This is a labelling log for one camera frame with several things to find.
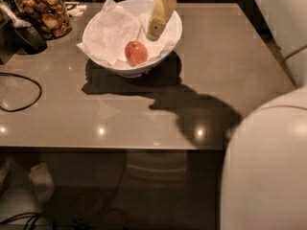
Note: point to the white bowl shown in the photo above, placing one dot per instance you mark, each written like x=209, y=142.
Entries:
x=134, y=68

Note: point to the small white items behind jar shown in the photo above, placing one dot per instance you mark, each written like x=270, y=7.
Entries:
x=75, y=9

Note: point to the glass jar of dried chips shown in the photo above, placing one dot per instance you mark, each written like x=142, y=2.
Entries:
x=50, y=16

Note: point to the black appliance with white handle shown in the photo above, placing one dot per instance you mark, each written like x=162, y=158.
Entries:
x=18, y=33

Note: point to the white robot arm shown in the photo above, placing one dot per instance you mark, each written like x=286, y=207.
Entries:
x=263, y=184

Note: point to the red apple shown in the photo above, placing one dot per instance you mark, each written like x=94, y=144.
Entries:
x=136, y=53

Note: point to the white paper liner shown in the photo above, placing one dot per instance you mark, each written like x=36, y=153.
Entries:
x=112, y=32

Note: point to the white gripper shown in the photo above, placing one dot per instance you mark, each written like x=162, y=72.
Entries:
x=161, y=14

